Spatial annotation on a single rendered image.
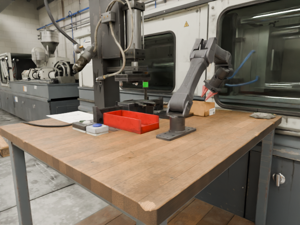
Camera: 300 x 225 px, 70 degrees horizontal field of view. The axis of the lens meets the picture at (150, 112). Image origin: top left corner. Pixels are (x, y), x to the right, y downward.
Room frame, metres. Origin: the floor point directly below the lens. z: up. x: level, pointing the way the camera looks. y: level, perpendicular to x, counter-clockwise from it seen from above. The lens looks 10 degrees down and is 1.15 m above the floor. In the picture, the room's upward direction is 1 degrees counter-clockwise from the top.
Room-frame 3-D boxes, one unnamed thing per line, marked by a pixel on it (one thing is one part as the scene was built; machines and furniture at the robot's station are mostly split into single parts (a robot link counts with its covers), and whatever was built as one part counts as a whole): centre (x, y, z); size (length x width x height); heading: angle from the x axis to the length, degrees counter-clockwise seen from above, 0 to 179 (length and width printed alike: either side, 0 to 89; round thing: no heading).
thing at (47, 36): (5.08, 2.30, 1.60); 2.54 x 0.84 x 1.26; 45
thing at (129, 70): (1.27, 0.15, 1.22); 0.26 x 0.18 x 0.30; 48
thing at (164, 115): (1.21, -0.14, 0.91); 0.17 x 0.16 x 0.02; 138
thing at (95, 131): (0.87, 0.22, 0.90); 0.07 x 0.07 x 0.06; 48
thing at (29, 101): (6.04, 3.38, 0.49); 5.51 x 1.02 x 0.97; 45
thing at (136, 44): (1.23, 0.09, 1.37); 0.11 x 0.09 x 0.30; 138
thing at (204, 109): (1.32, -0.26, 0.93); 0.25 x 0.13 x 0.08; 48
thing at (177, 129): (0.85, -0.11, 0.94); 0.20 x 0.07 x 0.08; 138
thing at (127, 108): (1.23, 0.08, 0.94); 0.20 x 0.10 x 0.07; 138
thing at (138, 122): (0.97, 0.09, 0.93); 0.25 x 0.12 x 0.06; 48
